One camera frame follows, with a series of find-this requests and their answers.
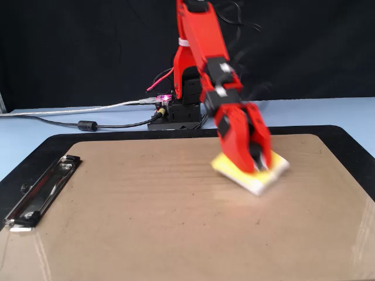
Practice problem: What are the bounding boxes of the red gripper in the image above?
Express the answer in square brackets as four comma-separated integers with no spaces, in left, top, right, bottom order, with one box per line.
[213,101,273,174]

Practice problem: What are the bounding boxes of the black backdrop curtain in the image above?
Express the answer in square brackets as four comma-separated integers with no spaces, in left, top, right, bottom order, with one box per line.
[0,0,375,114]

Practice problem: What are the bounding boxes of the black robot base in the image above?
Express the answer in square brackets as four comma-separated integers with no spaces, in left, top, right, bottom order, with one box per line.
[147,66,203,131]

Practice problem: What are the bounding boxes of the silver metal clipboard clip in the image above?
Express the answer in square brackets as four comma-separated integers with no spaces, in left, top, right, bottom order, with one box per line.
[2,155,82,234]

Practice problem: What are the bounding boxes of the controller circuit board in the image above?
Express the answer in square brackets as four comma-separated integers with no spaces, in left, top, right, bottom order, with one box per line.
[155,94,174,108]

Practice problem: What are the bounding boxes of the red wire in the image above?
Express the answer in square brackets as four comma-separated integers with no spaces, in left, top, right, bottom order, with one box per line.
[147,67,175,93]

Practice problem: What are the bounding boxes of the black servo wires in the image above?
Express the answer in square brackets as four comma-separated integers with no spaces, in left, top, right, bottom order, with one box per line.
[216,0,273,100]

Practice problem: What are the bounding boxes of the yellow sponge with black knob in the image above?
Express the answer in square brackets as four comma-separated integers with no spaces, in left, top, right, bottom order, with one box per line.
[210,150,291,196]

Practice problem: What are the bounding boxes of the brown clipboard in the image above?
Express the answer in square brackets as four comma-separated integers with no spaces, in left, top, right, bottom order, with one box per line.
[0,133,375,281]

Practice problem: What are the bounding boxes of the black mat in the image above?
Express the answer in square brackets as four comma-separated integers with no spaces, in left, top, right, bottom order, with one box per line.
[0,125,375,232]

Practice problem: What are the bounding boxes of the silver USB cable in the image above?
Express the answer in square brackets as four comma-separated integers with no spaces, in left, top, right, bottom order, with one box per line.
[0,98,159,118]

